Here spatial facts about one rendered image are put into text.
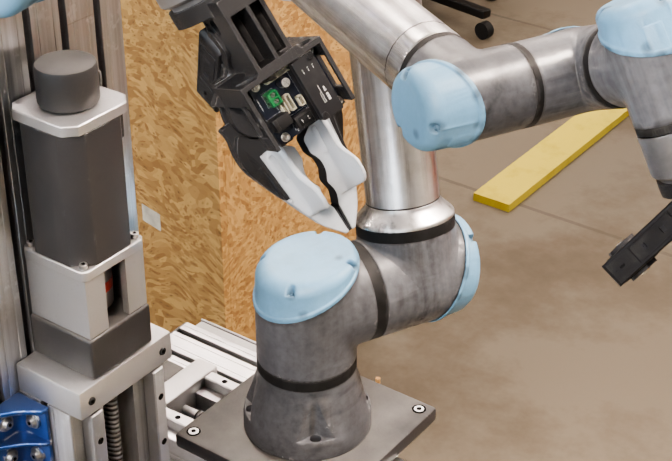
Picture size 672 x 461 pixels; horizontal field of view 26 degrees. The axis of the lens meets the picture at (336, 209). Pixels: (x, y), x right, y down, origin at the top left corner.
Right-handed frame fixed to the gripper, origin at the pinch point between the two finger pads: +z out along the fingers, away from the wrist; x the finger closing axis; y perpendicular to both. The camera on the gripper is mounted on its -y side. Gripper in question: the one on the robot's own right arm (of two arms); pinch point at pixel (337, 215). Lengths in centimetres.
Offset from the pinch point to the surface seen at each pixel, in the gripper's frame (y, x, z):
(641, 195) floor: -256, 160, 135
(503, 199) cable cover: -266, 125, 113
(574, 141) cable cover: -286, 165, 120
